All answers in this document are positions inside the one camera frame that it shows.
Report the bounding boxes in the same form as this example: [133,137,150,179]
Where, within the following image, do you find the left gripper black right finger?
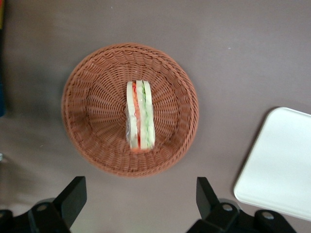
[196,177,241,230]

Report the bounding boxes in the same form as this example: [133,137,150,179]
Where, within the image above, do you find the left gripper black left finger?
[28,176,87,233]

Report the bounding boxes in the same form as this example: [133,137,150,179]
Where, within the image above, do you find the triangle sandwich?
[125,80,155,154]

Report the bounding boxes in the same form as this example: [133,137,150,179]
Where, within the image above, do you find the beige plastic tray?
[233,106,311,222]

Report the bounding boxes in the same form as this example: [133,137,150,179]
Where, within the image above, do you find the round brown wicker basket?
[60,43,200,179]

